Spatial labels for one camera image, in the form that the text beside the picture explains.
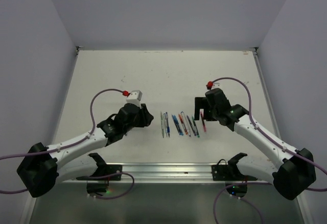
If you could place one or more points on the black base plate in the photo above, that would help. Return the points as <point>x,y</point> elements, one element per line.
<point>228,171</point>
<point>102,168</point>

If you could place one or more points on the blue capped pen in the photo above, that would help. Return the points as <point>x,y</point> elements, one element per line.
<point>186,122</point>

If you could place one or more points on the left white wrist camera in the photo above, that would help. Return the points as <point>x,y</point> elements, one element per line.
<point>135,98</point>

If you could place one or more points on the blue pen cap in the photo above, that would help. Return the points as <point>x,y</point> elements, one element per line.
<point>191,126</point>

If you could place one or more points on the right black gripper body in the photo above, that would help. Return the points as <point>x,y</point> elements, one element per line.
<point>213,111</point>

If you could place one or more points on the aluminium mounting rail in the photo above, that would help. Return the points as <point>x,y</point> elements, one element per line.
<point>163,173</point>

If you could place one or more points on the red pen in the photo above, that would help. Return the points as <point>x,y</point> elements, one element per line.
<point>183,125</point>

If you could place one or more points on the grey pen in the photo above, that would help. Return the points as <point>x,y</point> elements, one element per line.
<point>162,124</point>

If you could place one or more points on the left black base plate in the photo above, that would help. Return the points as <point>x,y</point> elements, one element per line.
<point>102,168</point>

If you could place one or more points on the green pen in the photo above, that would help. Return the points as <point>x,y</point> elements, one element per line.
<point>195,127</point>

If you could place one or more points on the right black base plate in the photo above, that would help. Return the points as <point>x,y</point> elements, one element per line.
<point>228,171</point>

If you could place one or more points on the clear pen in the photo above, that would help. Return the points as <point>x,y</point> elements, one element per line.
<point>165,124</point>

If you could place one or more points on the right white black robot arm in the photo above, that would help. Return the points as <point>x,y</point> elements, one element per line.
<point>288,169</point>

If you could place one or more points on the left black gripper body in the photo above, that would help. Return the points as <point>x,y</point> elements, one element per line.
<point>137,122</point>

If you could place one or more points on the red pen cap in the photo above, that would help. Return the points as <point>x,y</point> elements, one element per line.
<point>203,122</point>

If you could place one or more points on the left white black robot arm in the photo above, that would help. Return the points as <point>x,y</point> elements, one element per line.
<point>39,168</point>

